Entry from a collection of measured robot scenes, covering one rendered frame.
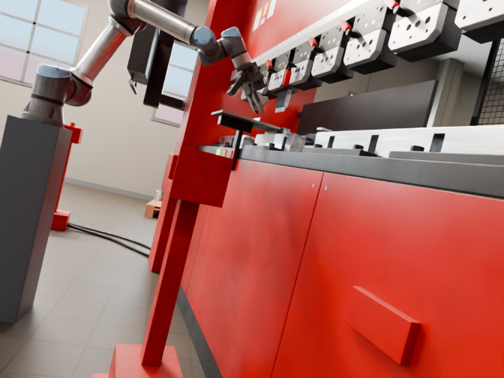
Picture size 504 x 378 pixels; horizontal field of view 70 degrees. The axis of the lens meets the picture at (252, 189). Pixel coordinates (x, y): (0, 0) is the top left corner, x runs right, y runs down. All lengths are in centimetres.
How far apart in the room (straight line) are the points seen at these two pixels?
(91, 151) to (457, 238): 553
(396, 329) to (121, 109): 545
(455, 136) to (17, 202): 144
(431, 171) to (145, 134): 529
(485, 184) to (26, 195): 145
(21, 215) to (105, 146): 428
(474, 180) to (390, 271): 21
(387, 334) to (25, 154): 136
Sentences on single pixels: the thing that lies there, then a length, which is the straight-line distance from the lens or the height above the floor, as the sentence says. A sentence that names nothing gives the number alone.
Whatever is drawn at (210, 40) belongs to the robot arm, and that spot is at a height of 122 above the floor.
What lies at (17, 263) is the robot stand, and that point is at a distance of 166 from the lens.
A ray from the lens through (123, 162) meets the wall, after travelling 579.
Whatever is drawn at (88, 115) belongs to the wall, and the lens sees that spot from 590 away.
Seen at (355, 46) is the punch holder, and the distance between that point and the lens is 121.
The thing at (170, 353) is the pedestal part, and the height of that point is 12.
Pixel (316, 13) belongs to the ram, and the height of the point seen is 144.
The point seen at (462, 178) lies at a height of 85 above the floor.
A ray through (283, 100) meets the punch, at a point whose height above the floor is 113.
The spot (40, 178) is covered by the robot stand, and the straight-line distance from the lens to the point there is 158.
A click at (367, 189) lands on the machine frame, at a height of 81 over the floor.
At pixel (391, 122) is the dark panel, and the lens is 181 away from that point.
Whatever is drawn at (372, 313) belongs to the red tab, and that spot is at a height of 60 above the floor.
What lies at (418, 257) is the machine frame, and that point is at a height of 71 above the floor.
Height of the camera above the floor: 78
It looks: 2 degrees down
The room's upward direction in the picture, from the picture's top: 14 degrees clockwise
